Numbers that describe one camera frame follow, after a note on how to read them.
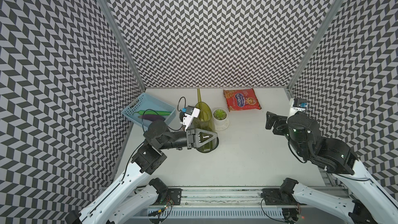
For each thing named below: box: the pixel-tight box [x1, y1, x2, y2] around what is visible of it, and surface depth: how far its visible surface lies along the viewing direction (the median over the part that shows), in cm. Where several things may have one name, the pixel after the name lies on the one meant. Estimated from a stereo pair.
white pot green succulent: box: [212, 108, 230, 131], surface depth 96 cm
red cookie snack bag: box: [223, 88, 262, 112], surface depth 108 cm
